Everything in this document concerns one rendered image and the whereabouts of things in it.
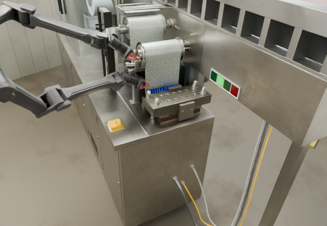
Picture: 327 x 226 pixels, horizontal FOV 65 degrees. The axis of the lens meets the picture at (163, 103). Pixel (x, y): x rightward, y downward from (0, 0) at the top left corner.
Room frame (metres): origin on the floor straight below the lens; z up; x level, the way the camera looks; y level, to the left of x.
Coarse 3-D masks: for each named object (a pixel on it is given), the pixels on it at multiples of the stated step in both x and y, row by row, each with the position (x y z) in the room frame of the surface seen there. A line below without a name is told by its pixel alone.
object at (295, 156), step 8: (200, 80) 1.75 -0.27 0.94; (296, 144) 0.97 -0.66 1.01; (288, 152) 0.99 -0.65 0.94; (296, 152) 0.96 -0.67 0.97; (304, 152) 0.96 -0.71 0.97; (288, 160) 0.98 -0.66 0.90; (296, 160) 0.95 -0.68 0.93; (288, 168) 0.97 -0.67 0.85; (296, 168) 0.96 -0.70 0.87; (280, 176) 0.99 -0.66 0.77; (288, 176) 0.95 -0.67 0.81; (280, 184) 0.97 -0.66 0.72; (288, 184) 0.95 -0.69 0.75; (272, 192) 0.99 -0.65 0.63; (280, 192) 0.96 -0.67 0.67; (288, 192) 0.97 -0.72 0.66; (272, 200) 0.98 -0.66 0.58; (280, 200) 0.95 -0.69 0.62; (272, 208) 0.96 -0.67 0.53; (280, 208) 0.97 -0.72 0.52; (264, 216) 0.98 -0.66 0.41; (272, 216) 0.95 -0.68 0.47; (264, 224) 0.97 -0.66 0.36; (272, 224) 0.96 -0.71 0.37
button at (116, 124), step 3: (111, 120) 1.22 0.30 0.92; (114, 120) 1.22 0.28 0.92; (117, 120) 1.22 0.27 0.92; (108, 123) 1.20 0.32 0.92; (111, 123) 1.19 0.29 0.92; (114, 123) 1.19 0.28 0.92; (117, 123) 1.19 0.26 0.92; (120, 123) 1.19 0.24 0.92; (111, 126) 1.16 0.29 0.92; (114, 126) 1.16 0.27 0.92; (117, 126) 1.17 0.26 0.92; (120, 126) 1.17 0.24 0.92; (111, 129) 1.15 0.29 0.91; (114, 129) 1.16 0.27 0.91; (117, 129) 1.16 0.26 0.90
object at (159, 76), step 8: (160, 64) 1.44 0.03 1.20; (168, 64) 1.46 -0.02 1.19; (176, 64) 1.49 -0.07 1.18; (152, 72) 1.41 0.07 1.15; (160, 72) 1.44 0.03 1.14; (168, 72) 1.46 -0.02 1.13; (176, 72) 1.49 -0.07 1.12; (152, 80) 1.41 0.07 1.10; (160, 80) 1.44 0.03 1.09; (168, 80) 1.47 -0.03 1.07; (176, 80) 1.49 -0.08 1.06; (152, 88) 1.41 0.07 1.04; (160, 88) 1.44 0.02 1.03
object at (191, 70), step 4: (184, 64) 1.63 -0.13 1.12; (188, 64) 1.59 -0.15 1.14; (188, 68) 1.58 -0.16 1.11; (192, 68) 1.57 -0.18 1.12; (188, 72) 1.58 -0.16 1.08; (192, 72) 1.57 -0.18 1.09; (184, 76) 1.62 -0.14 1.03; (188, 76) 1.57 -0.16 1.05; (192, 76) 1.57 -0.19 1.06; (184, 80) 1.61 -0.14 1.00; (188, 80) 1.57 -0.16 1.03; (192, 80) 1.58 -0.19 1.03; (184, 84) 1.61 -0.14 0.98; (188, 84) 1.56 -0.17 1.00; (192, 84) 1.58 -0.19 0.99
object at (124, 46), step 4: (120, 44) 1.34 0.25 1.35; (124, 44) 1.37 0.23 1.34; (116, 48) 1.33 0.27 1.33; (120, 48) 1.33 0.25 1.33; (124, 48) 1.35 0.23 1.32; (128, 48) 1.36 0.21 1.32; (120, 52) 1.34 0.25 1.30; (124, 52) 1.35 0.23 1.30; (128, 52) 1.33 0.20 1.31; (124, 56) 1.33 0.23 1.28
